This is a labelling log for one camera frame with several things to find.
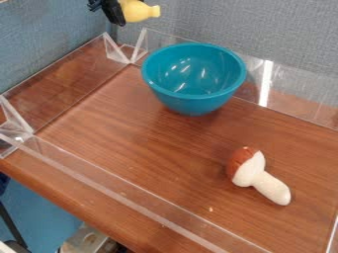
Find brown and white toy mushroom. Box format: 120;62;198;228
226;146;291;206

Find blue plastic bowl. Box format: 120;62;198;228
142;42;247;116

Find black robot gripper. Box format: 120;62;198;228
87;0;127;27

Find grey metal bracket under table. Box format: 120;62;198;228
58;223;118;253

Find clear acrylic tray walls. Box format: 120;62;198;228
0;29;338;253

